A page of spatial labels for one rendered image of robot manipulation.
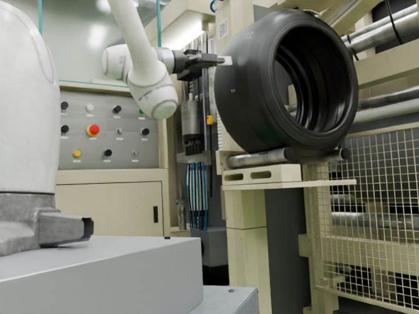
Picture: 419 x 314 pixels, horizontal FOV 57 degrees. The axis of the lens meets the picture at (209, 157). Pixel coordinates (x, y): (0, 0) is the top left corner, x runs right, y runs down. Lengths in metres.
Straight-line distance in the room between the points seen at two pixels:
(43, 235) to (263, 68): 1.01
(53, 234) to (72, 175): 1.27
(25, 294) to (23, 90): 0.24
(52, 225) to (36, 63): 0.18
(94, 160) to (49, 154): 1.31
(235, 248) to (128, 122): 0.75
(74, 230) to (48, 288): 0.14
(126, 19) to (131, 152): 0.93
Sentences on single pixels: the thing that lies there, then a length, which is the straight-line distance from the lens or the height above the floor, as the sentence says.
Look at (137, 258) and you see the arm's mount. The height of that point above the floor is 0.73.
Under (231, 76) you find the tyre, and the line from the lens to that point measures 1.38.
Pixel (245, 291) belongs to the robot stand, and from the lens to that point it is 0.58.
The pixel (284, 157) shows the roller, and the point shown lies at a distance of 1.32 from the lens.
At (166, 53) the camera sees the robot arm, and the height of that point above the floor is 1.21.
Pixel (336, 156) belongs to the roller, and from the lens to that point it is 1.54.
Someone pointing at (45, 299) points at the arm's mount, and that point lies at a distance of 0.29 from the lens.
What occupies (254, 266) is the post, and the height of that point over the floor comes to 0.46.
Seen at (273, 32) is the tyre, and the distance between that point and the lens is 1.39.
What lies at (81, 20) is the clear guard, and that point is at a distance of 1.89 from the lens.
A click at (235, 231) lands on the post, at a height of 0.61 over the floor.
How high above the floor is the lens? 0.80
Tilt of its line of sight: 5 degrees up
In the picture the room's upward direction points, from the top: 3 degrees counter-clockwise
